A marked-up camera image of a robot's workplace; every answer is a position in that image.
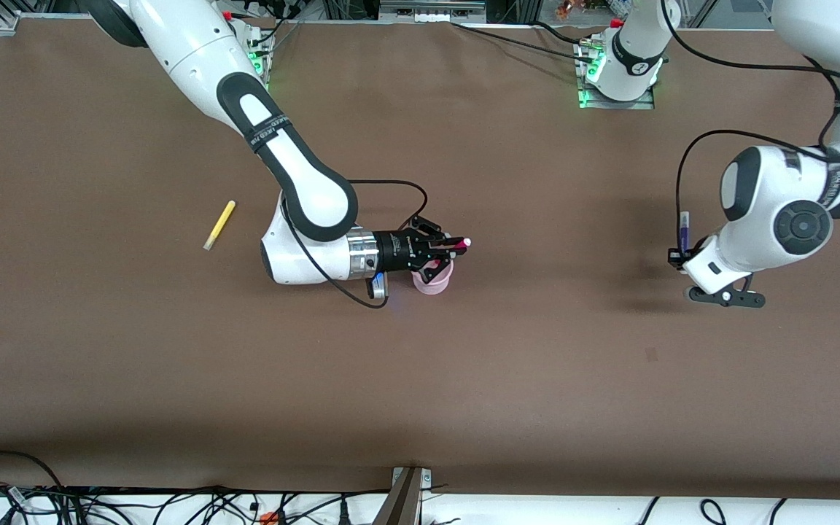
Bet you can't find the black cable across table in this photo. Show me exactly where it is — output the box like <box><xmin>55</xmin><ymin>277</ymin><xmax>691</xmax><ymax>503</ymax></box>
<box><xmin>451</xmin><ymin>20</ymin><xmax>597</xmax><ymax>63</ymax></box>

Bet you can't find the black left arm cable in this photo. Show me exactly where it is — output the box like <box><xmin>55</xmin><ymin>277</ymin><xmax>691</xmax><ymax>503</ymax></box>
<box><xmin>659</xmin><ymin>0</ymin><xmax>840</xmax><ymax>252</ymax></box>

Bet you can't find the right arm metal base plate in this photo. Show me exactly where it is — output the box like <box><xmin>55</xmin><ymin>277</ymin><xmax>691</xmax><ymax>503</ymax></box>
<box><xmin>234</xmin><ymin>18</ymin><xmax>275</xmax><ymax>92</ymax></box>

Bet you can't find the metal table edge bracket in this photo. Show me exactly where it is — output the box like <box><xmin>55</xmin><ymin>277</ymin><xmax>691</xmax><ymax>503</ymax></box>
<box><xmin>372</xmin><ymin>467</ymin><xmax>432</xmax><ymax>525</ymax></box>

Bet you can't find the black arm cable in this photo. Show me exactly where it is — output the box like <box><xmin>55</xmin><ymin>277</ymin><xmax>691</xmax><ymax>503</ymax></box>
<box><xmin>659</xmin><ymin>0</ymin><xmax>840</xmax><ymax>252</ymax></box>
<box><xmin>281</xmin><ymin>178</ymin><xmax>429</xmax><ymax>310</ymax></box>

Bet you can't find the pink mesh pen holder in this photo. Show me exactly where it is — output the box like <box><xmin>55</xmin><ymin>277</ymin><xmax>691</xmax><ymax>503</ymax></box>
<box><xmin>411</xmin><ymin>258</ymin><xmax>455</xmax><ymax>297</ymax></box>

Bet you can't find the tangle of black floor cables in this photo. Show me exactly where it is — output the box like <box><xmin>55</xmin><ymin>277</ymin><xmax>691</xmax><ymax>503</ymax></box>
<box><xmin>0</xmin><ymin>481</ymin><xmax>392</xmax><ymax>525</ymax></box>

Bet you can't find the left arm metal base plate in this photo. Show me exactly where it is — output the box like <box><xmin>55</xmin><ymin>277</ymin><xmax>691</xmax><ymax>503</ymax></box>
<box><xmin>574</xmin><ymin>36</ymin><xmax>656</xmax><ymax>111</ymax></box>

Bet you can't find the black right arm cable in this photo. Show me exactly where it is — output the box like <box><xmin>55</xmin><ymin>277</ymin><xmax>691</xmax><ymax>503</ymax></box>
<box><xmin>281</xmin><ymin>178</ymin><xmax>429</xmax><ymax>310</ymax></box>

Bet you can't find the yellow highlighter pen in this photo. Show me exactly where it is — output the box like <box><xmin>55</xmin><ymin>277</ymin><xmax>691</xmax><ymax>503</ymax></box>
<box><xmin>203</xmin><ymin>200</ymin><xmax>236</xmax><ymax>252</ymax></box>

